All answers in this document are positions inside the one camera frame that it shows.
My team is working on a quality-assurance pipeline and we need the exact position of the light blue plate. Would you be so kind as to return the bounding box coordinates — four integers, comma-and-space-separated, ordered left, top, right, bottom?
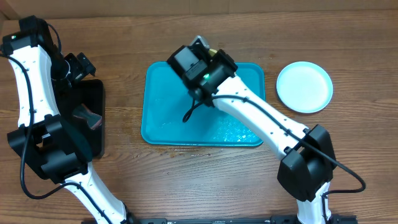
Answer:
276, 62, 333, 113

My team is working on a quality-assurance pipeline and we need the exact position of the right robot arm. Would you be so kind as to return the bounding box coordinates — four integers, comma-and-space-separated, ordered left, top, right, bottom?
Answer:
167, 42, 336, 223

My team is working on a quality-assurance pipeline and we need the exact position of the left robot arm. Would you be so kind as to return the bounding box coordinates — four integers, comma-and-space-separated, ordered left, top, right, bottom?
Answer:
1, 16, 137, 223

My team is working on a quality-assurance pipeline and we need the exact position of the black plastic tray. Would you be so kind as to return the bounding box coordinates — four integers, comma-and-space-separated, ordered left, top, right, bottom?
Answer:
55, 79, 105, 159

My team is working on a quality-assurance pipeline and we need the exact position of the teal plastic tray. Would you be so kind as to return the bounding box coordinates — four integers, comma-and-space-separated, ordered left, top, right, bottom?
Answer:
141, 62, 262, 147

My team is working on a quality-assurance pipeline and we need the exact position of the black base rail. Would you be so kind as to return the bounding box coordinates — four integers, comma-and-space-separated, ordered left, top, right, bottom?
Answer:
121, 215, 358, 224

